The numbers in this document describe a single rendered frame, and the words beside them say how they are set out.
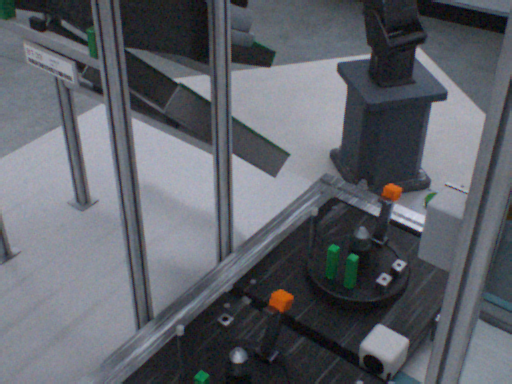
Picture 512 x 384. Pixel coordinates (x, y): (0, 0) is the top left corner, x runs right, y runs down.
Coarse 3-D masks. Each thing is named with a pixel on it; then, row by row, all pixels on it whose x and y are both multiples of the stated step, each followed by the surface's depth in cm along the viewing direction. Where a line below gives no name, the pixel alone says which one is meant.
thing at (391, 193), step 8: (392, 184) 99; (384, 192) 98; (392, 192) 97; (400, 192) 98; (384, 200) 97; (392, 200) 98; (384, 208) 99; (392, 208) 99; (384, 216) 99; (376, 224) 100; (384, 224) 99; (376, 232) 100; (384, 232) 100
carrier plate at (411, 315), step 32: (320, 224) 108; (352, 224) 108; (288, 256) 102; (416, 256) 102; (256, 288) 97; (288, 288) 97; (416, 288) 97; (288, 320) 94; (320, 320) 93; (352, 320) 93; (384, 320) 93; (416, 320) 93; (352, 352) 89
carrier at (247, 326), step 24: (216, 312) 94; (240, 312) 94; (192, 336) 90; (216, 336) 90; (240, 336) 90; (288, 336) 90; (168, 360) 87; (192, 360) 85; (216, 360) 85; (240, 360) 78; (264, 360) 84; (288, 360) 85; (312, 360) 88; (336, 360) 88
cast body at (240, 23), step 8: (232, 0) 97; (240, 0) 97; (232, 8) 96; (240, 8) 97; (248, 8) 99; (232, 16) 97; (240, 16) 97; (248, 16) 98; (232, 24) 97; (240, 24) 98; (248, 24) 99; (232, 32) 98; (240, 32) 99; (248, 32) 100; (232, 40) 98; (240, 40) 99; (248, 40) 100
